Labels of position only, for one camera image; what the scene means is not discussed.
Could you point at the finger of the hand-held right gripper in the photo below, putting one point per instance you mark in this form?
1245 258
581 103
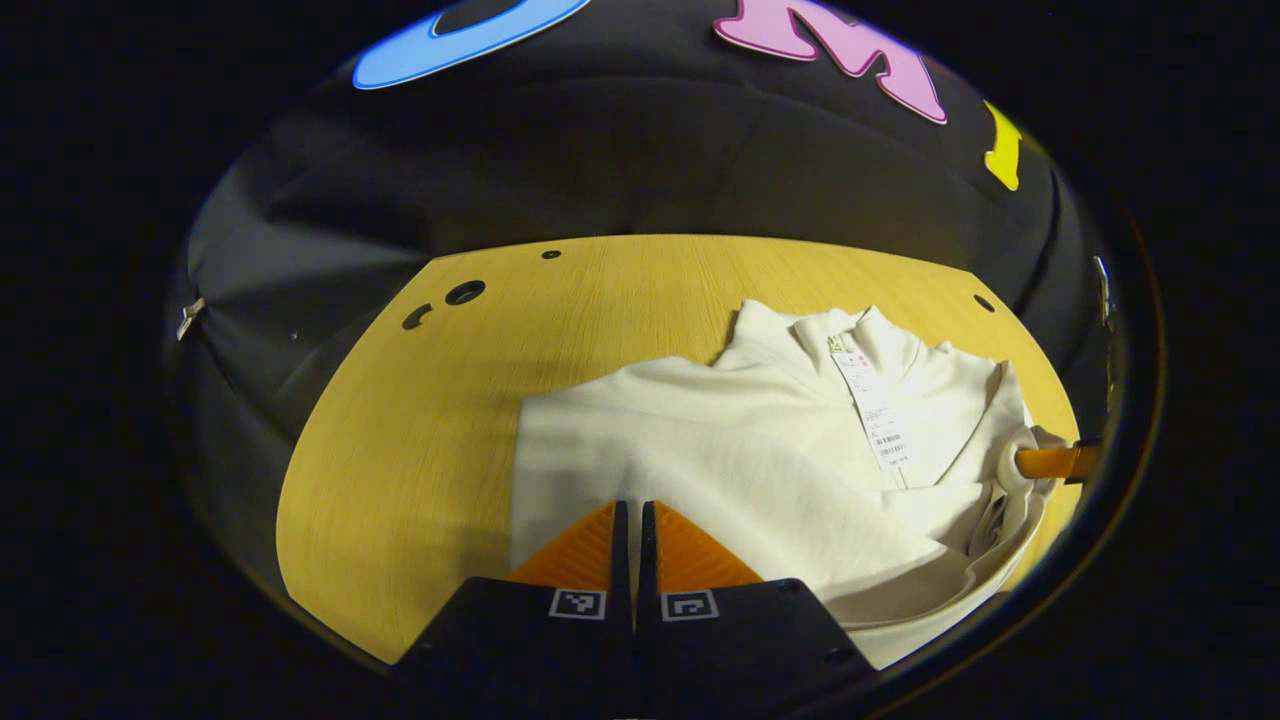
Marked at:
1055 463

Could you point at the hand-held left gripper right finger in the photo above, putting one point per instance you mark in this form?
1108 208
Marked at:
700 650

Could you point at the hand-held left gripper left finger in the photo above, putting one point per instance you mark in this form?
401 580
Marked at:
560 650

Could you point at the white garment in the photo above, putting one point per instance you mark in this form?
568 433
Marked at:
720 470

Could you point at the white paper hang tag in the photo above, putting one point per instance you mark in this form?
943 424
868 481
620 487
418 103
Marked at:
880 420

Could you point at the white cloth clip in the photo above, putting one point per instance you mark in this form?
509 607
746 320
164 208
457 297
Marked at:
189 318

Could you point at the black backdrop cloth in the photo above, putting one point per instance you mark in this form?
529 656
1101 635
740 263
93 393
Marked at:
600 150

